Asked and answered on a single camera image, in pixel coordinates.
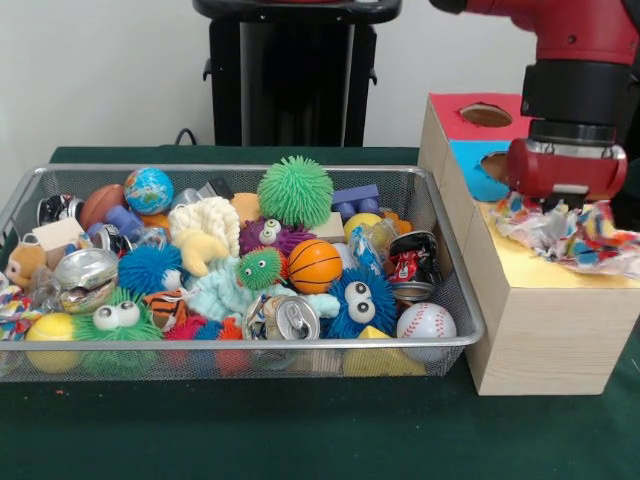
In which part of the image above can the plain green spiky ball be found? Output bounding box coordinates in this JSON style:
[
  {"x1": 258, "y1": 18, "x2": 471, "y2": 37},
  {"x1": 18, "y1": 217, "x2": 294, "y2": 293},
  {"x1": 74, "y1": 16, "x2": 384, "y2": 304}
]
[{"x1": 256, "y1": 155, "x2": 335, "y2": 229}]

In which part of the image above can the wooden box with three holes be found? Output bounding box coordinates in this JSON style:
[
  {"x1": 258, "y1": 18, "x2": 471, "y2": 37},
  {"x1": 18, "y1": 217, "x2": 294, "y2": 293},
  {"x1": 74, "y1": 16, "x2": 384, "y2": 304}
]
[{"x1": 417, "y1": 92, "x2": 640, "y2": 397}]

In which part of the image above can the white baseball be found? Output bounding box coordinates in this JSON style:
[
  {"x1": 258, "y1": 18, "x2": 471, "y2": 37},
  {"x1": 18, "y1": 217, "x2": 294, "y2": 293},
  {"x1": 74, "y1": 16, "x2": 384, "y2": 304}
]
[{"x1": 396, "y1": 302, "x2": 458, "y2": 362}]

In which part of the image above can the green spiky ball with eyes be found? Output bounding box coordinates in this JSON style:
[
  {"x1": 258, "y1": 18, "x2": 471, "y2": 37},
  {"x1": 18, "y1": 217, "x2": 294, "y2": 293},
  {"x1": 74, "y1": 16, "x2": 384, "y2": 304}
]
[{"x1": 74, "y1": 287, "x2": 164, "y2": 376}]

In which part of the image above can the yellow foam ball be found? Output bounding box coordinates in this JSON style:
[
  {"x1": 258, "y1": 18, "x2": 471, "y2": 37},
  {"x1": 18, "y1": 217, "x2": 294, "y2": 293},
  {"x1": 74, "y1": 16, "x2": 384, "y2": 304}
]
[{"x1": 24, "y1": 312, "x2": 81, "y2": 374}]

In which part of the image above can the side table with green cloth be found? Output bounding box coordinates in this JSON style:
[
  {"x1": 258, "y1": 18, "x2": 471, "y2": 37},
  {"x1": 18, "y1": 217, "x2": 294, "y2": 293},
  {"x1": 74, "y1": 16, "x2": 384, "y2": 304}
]
[{"x1": 614, "y1": 172, "x2": 640, "y2": 231}]

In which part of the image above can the blue spiky ball with eyes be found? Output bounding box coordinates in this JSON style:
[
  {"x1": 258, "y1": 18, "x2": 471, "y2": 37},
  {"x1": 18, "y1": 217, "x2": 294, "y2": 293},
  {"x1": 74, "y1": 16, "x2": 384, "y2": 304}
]
[{"x1": 322, "y1": 268, "x2": 399, "y2": 340}]

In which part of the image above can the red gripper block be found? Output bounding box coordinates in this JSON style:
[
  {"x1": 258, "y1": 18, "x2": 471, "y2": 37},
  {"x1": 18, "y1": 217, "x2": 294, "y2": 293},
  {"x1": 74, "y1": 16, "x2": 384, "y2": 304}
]
[{"x1": 504, "y1": 137, "x2": 629, "y2": 212}]

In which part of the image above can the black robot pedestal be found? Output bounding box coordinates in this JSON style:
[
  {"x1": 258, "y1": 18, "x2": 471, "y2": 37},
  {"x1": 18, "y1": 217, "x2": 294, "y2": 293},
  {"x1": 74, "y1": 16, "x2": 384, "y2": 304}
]
[{"x1": 192, "y1": 0, "x2": 404, "y2": 148}]

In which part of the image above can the crushed black red can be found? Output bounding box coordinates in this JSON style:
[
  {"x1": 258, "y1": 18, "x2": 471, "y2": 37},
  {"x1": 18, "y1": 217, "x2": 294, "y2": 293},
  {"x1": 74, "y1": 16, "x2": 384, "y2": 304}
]
[{"x1": 387, "y1": 229, "x2": 444, "y2": 302}]

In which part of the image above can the globe print ball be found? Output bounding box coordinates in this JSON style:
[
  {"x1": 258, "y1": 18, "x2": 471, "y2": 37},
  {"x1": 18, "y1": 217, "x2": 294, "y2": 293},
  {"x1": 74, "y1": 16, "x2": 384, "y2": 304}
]
[{"x1": 123, "y1": 167, "x2": 175, "y2": 216}]

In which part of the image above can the crushed silver drink can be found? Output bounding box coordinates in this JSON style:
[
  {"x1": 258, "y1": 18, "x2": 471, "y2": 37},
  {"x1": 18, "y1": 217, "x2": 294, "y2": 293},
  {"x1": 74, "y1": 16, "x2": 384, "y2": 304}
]
[{"x1": 242, "y1": 293, "x2": 321, "y2": 341}]

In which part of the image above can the small orange basketball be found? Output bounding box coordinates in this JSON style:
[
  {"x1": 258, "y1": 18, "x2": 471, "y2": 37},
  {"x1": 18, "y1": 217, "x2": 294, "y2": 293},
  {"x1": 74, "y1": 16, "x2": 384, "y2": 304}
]
[{"x1": 286, "y1": 238, "x2": 344, "y2": 295}]

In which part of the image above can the wire mesh bin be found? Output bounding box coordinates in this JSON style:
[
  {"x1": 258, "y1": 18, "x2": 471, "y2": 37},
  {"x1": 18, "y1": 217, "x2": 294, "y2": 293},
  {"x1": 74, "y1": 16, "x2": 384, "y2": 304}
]
[{"x1": 0, "y1": 164, "x2": 487, "y2": 384}]

